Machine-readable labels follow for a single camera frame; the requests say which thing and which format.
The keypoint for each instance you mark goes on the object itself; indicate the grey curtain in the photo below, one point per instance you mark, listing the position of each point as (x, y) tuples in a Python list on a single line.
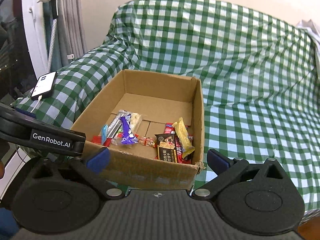
[(70, 37)]

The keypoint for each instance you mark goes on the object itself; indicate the yellow candy bar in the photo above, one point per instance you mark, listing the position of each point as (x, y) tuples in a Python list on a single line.
[(182, 133)]

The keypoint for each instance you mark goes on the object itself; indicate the white window frame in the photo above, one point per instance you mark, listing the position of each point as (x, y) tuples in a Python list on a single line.
[(35, 35)]

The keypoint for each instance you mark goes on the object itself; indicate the white bedding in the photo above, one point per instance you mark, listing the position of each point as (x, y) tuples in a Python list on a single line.
[(313, 31)]

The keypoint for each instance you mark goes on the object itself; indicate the red square packet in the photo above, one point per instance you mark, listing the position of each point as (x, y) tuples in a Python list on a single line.
[(98, 140)]

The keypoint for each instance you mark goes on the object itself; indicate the peanut bar clear packet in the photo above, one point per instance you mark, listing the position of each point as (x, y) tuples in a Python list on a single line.
[(136, 120)]

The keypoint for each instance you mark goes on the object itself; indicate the purple candy bar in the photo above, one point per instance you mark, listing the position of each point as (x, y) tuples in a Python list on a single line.
[(128, 137)]

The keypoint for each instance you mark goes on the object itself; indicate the orange candy wrapper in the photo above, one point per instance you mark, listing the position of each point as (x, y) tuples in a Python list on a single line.
[(147, 141)]

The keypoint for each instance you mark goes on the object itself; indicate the large red snack packet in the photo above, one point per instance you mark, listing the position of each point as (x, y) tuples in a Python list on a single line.
[(169, 129)]

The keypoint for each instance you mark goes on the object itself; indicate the light blue stick packet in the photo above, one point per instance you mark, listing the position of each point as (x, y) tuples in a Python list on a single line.
[(104, 134)]

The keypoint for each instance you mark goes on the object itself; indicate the cardboard box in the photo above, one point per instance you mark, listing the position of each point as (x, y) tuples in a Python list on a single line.
[(159, 99)]

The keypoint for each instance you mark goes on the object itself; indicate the smartphone with lit screen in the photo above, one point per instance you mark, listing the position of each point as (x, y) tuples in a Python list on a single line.
[(44, 86)]

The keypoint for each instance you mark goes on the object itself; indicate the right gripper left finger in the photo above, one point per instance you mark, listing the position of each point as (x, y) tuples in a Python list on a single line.
[(89, 168)]

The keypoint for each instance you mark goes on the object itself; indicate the dark brown snack bar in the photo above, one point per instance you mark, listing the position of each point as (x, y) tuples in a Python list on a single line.
[(166, 148)]

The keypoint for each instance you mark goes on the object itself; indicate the small red packet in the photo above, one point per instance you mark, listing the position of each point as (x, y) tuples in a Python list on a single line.
[(178, 150)]

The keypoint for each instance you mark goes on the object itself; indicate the person's left hand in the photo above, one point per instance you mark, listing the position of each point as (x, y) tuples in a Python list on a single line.
[(2, 170)]

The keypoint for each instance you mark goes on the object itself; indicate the silver stick packet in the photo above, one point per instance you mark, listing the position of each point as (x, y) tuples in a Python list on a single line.
[(115, 125)]

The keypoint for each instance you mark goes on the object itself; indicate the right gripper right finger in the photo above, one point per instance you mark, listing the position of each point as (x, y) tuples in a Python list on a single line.
[(229, 171)]

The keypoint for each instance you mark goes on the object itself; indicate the green checkered cloth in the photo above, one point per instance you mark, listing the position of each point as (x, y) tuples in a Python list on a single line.
[(259, 79)]

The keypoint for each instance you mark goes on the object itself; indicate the braided holder gooseneck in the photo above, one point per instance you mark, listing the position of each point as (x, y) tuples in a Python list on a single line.
[(51, 46)]

